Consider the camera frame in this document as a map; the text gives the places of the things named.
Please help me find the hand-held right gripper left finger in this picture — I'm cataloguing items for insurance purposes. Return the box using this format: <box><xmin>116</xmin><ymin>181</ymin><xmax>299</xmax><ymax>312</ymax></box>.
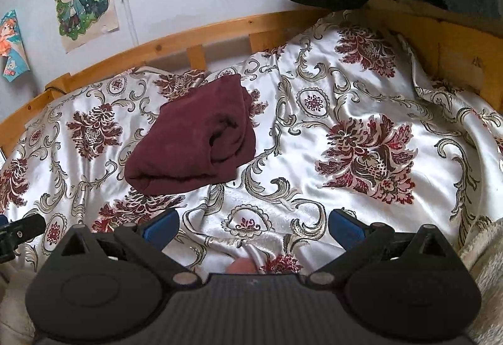
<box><xmin>49</xmin><ymin>209</ymin><xmax>203</xmax><ymax>289</ymax></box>

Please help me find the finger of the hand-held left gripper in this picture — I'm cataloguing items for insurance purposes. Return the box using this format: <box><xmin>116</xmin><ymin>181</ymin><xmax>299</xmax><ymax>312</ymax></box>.
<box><xmin>0</xmin><ymin>215</ymin><xmax>48</xmax><ymax>243</ymax></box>

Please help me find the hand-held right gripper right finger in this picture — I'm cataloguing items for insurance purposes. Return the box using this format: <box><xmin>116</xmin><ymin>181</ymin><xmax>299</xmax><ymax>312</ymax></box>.
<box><xmin>304</xmin><ymin>209</ymin><xmax>457</xmax><ymax>289</ymax></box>

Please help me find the maroon long-sleeved sweater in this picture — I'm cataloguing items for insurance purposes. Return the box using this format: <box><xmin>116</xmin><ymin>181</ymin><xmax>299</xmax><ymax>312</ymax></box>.
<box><xmin>124</xmin><ymin>75</ymin><xmax>257</xmax><ymax>196</ymax></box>

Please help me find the person's right hand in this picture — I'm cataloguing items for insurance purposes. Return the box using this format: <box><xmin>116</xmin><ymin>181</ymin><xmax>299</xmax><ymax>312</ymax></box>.
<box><xmin>227</xmin><ymin>259</ymin><xmax>259</xmax><ymax>275</ymax></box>

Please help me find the cream cloth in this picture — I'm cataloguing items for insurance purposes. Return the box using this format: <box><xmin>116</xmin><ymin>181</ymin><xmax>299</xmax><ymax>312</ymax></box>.
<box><xmin>0</xmin><ymin>247</ymin><xmax>40</xmax><ymax>345</ymax></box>

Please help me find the white floral satin blanket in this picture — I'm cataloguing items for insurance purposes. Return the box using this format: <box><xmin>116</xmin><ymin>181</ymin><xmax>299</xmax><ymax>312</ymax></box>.
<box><xmin>0</xmin><ymin>9</ymin><xmax>503</xmax><ymax>279</ymax></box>

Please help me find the beige fuzzy blanket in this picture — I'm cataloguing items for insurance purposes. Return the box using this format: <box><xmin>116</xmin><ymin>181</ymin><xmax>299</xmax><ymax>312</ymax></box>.
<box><xmin>458</xmin><ymin>216</ymin><xmax>503</xmax><ymax>345</ymax></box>

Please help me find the curled orange-haired character wall poster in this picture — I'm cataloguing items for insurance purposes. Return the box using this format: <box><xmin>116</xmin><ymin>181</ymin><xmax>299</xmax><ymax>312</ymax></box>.
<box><xmin>0</xmin><ymin>9</ymin><xmax>31</xmax><ymax>83</ymax></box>

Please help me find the wooden bed frame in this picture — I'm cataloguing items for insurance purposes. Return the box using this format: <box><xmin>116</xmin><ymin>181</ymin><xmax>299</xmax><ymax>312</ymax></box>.
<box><xmin>0</xmin><ymin>0</ymin><xmax>503</xmax><ymax>151</ymax></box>

